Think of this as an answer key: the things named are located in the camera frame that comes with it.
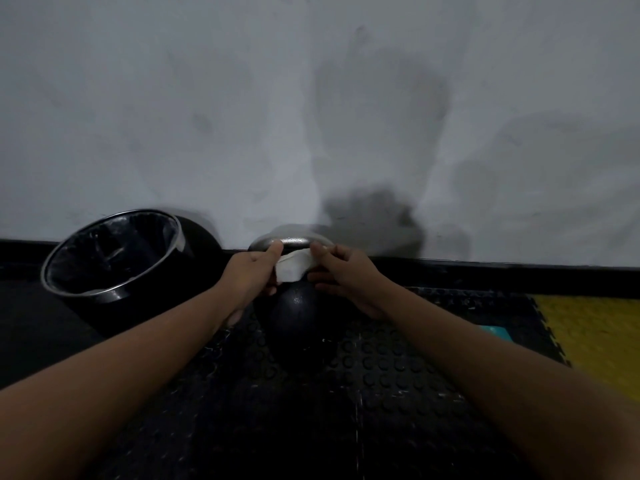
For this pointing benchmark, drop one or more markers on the black studded rubber floor mat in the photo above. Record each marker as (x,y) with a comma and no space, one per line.
(320,394)

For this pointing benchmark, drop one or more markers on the yellow foam floor mat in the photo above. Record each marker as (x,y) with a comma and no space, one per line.
(595,339)

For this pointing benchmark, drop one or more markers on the person's right forearm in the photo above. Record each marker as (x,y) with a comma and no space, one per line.
(505,379)

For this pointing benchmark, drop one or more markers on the person's left thumb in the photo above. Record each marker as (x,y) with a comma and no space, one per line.
(274,252)

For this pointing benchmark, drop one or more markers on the person's left forearm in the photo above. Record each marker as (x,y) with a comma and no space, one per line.
(105,382)

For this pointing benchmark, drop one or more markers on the white cleaning wipe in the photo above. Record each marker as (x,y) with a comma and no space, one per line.
(294,266)

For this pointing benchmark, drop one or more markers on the person's left hand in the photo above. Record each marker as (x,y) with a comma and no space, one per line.
(247,279)

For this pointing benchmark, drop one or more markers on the teal flat object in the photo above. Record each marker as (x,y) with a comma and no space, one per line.
(492,332)

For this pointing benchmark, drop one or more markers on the clear plastic bin liner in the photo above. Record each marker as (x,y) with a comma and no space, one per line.
(112,252)

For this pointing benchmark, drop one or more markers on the black round trash bin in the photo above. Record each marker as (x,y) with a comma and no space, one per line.
(117,274)

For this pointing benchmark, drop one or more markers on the person's right hand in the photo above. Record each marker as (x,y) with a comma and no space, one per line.
(352,279)

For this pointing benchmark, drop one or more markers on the person's right thumb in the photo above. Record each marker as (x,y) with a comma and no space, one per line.
(320,254)

